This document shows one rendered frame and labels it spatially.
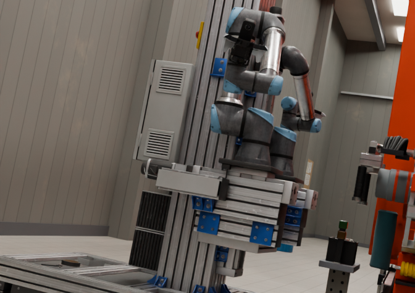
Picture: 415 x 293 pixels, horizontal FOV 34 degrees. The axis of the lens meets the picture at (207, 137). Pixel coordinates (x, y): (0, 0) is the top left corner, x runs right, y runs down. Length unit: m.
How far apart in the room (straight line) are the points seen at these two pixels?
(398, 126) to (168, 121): 1.16
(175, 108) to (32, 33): 3.27
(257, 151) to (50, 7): 3.92
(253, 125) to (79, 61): 4.25
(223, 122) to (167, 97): 0.40
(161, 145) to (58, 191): 3.90
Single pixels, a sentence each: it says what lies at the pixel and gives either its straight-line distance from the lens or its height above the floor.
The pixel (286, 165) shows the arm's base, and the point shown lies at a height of 0.87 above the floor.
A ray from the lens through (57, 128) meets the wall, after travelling 6.63.
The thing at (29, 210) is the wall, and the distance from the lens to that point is 6.48.
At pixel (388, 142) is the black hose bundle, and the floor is 1.01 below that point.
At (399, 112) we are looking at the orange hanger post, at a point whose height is 1.24.
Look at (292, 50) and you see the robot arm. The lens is 3.34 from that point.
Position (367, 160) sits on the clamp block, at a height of 0.92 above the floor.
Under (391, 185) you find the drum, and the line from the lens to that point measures 2.97.
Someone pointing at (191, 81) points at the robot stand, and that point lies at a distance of 3.06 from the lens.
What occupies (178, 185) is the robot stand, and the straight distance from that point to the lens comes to 2.69.
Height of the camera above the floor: 0.65
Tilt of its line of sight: 5 degrees up
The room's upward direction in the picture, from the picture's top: 10 degrees clockwise
